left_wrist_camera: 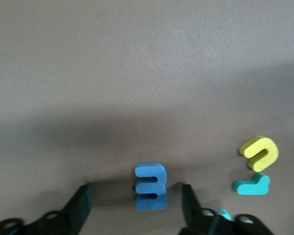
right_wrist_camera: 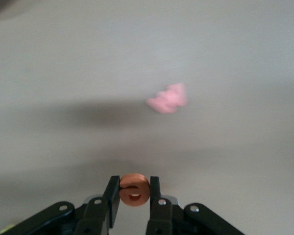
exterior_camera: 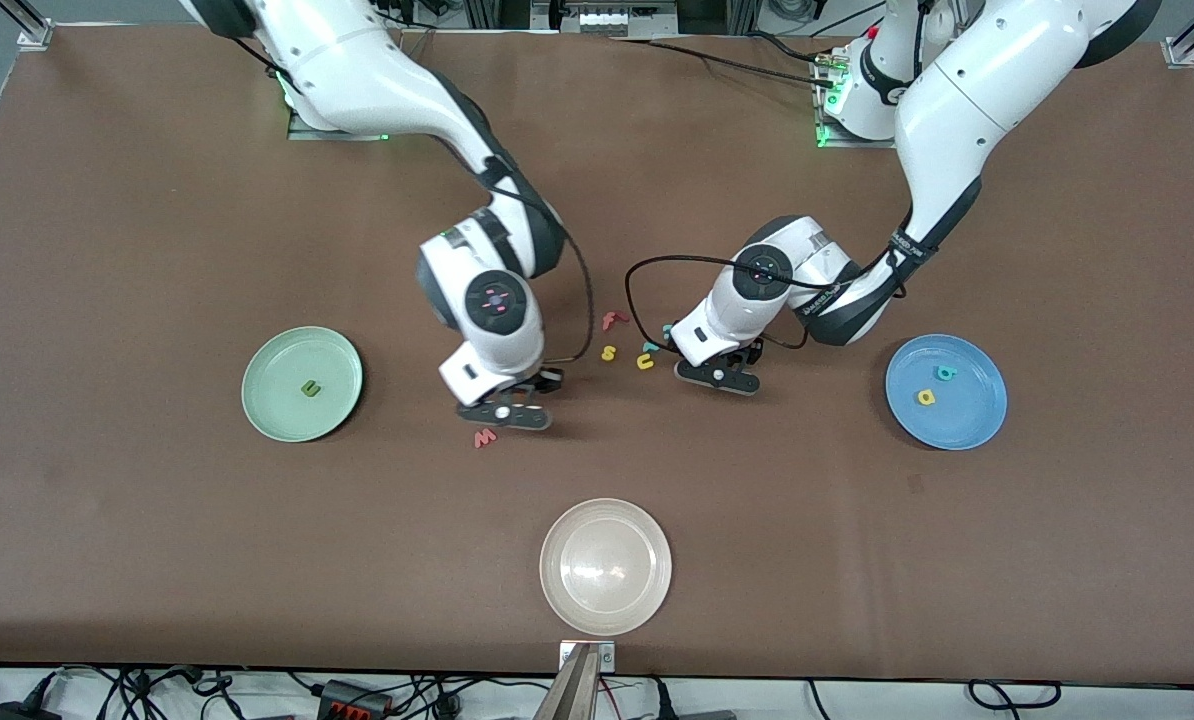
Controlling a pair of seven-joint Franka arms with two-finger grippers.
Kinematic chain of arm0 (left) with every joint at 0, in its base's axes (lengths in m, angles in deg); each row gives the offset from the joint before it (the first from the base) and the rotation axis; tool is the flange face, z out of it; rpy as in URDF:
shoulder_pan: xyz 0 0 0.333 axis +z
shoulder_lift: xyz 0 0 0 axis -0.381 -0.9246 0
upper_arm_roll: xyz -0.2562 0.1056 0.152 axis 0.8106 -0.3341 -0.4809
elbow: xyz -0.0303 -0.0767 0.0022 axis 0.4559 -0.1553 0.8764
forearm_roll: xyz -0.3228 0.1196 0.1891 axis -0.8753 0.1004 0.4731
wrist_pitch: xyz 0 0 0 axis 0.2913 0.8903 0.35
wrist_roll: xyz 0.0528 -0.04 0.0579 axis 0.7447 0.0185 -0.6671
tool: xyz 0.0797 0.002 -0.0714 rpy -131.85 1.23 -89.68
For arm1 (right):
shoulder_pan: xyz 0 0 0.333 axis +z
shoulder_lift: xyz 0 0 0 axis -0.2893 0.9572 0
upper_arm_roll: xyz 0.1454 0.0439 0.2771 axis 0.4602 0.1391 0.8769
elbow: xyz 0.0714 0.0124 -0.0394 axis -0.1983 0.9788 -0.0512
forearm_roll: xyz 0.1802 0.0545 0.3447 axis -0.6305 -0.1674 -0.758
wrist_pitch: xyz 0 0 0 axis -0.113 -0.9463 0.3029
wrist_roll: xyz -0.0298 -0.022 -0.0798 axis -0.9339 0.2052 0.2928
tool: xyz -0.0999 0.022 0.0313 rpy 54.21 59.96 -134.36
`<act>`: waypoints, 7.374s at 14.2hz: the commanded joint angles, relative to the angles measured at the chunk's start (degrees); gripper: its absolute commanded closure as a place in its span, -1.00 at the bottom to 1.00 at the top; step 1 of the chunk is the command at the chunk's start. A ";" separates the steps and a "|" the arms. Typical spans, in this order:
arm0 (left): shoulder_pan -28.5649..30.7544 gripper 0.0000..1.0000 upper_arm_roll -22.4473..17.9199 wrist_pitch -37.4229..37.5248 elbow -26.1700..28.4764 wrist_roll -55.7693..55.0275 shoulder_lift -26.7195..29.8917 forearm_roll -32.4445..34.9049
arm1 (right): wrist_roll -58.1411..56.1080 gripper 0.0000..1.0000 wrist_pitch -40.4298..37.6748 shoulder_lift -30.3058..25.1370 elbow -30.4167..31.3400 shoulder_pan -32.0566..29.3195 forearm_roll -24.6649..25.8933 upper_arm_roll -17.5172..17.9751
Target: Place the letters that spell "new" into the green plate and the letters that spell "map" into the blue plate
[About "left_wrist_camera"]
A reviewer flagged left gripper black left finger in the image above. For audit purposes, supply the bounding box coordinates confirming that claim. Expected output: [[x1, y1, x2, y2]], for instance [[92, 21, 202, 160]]
[[0, 184, 93, 235]]

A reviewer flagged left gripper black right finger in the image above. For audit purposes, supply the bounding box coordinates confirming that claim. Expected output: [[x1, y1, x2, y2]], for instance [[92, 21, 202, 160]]
[[177, 185, 275, 235]]

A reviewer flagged blue foam letter m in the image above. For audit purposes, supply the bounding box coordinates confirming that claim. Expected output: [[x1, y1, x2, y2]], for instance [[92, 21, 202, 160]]
[[134, 163, 168, 211]]

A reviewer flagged teal foam letter c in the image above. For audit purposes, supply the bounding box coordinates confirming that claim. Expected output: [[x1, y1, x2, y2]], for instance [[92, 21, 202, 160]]
[[210, 208, 232, 221]]

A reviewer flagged teal foam letter r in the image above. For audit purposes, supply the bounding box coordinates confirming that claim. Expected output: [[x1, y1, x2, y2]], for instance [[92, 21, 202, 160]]
[[232, 172, 271, 196]]

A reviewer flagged yellow foam letter u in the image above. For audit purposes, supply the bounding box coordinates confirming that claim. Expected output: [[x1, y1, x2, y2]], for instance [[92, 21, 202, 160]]
[[239, 136, 279, 172]]

